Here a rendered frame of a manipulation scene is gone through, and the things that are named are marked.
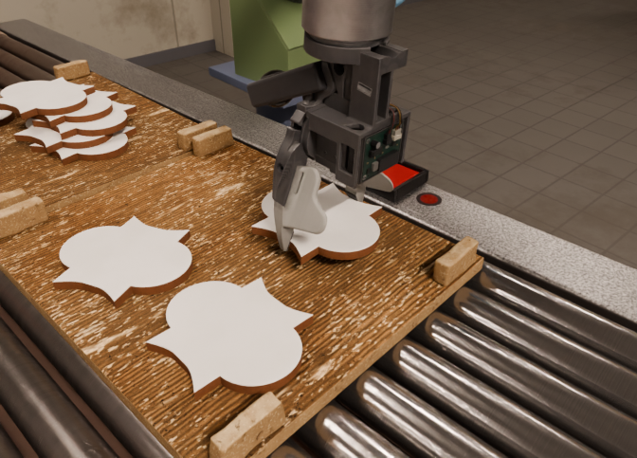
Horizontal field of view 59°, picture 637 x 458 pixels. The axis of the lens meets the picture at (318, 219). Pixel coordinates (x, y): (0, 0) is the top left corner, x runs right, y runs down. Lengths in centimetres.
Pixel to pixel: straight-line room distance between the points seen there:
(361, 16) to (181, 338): 30
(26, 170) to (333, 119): 47
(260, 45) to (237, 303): 77
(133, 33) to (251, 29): 300
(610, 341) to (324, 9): 39
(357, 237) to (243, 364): 18
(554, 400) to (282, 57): 85
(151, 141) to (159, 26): 343
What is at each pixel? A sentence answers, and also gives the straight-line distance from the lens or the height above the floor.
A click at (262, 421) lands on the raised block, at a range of 42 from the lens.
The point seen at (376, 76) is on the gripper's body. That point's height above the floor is 114.
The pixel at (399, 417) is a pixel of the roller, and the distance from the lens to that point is 48.
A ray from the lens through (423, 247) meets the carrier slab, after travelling 61.
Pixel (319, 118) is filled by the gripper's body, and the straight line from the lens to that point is 49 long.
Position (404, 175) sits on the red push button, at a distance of 75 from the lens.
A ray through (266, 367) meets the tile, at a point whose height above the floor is 95.
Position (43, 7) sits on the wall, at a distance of 395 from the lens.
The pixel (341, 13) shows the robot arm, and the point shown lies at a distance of 45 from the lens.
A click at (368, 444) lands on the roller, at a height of 92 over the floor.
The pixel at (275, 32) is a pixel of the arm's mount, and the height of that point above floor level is 99.
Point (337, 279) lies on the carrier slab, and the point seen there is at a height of 94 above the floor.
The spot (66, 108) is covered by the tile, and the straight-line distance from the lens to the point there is 87.
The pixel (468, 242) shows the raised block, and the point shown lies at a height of 96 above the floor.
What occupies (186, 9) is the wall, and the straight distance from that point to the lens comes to 435.
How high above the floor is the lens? 129
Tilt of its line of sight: 33 degrees down
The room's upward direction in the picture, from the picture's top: straight up
